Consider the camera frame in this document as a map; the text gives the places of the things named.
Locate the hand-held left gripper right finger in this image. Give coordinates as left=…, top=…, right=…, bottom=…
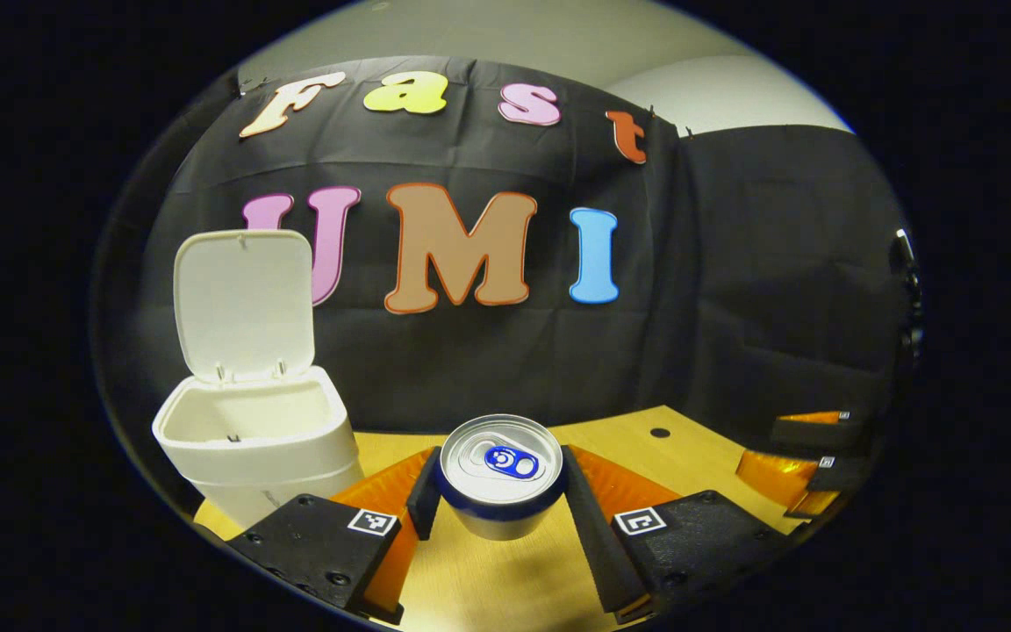
left=561, top=444, right=792, bottom=626

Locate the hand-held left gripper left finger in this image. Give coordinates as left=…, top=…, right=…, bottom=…
left=226, top=446, right=442, bottom=626

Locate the blue pop can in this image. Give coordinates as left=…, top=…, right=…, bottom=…
left=434, top=413, right=570, bottom=542

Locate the white desktop garbage bin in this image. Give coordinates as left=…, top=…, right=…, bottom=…
left=152, top=228, right=366, bottom=529

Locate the black backdrop cloth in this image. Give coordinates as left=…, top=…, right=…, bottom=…
left=93, top=54, right=919, bottom=519

